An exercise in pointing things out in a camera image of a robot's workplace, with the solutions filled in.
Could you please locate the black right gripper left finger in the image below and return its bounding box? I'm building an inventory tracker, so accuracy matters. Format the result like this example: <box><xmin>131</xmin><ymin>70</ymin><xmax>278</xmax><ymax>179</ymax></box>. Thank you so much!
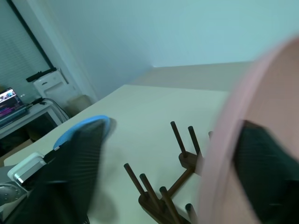
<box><xmin>9</xmin><ymin>120</ymin><xmax>108</xmax><ymax>224</ymax></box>

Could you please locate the open laptop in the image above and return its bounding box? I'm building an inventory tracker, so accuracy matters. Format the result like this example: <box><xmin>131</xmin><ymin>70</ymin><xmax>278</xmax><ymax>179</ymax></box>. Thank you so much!
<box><xmin>0</xmin><ymin>87</ymin><xmax>30</xmax><ymax>128</ymax></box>

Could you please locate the flat black device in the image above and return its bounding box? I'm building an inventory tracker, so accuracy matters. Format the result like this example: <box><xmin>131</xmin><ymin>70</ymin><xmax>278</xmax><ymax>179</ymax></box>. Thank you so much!
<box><xmin>25</xmin><ymin>67</ymin><xmax>57</xmax><ymax>83</ymax></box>

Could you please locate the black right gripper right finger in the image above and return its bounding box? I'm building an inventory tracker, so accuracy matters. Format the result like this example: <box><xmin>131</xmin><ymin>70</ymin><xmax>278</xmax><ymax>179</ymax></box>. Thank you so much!
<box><xmin>233</xmin><ymin>119</ymin><xmax>299</xmax><ymax>224</ymax></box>

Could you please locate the white window blind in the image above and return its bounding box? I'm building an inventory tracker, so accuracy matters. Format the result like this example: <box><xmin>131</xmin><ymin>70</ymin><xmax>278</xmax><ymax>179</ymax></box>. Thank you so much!
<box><xmin>0</xmin><ymin>0</ymin><xmax>51</xmax><ymax>94</ymax></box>

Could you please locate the beige cardboard box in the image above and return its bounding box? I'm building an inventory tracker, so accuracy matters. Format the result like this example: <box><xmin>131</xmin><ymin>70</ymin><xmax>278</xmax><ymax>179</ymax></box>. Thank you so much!
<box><xmin>67</xmin><ymin>94</ymin><xmax>92</xmax><ymax>116</ymax></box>

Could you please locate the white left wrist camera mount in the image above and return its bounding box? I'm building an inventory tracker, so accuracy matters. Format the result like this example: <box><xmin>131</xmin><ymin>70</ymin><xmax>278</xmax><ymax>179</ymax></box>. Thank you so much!
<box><xmin>7</xmin><ymin>151</ymin><xmax>48</xmax><ymax>186</ymax></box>

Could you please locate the black window frame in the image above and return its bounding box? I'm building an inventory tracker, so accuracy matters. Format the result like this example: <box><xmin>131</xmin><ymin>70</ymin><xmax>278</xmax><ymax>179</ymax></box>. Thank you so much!
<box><xmin>5</xmin><ymin>0</ymin><xmax>54</xmax><ymax>69</ymax></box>

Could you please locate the white computer tower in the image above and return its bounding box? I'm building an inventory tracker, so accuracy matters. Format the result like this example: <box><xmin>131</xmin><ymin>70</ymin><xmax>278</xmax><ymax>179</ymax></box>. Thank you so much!
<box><xmin>32</xmin><ymin>69</ymin><xmax>77</xmax><ymax>106</ymax></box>

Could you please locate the blue plate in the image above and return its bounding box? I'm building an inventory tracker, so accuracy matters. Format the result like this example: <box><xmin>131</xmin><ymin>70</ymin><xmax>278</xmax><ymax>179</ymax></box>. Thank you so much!
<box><xmin>53</xmin><ymin>114</ymin><xmax>112</xmax><ymax>152</ymax></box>

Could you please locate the white side desk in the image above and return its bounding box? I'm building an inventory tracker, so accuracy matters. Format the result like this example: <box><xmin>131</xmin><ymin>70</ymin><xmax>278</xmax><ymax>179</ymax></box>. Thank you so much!
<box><xmin>0</xmin><ymin>102</ymin><xmax>64</xmax><ymax>141</ymax></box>

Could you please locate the dark wooden dish rack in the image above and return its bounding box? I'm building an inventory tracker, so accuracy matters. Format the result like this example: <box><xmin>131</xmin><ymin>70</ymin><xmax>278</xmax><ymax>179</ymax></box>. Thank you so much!
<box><xmin>123</xmin><ymin>120</ymin><xmax>214</xmax><ymax>224</ymax></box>

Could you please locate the pink plate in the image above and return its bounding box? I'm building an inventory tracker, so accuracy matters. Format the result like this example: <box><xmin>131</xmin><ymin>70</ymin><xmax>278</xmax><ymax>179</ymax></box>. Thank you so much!
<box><xmin>197</xmin><ymin>32</ymin><xmax>299</xmax><ymax>224</ymax></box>

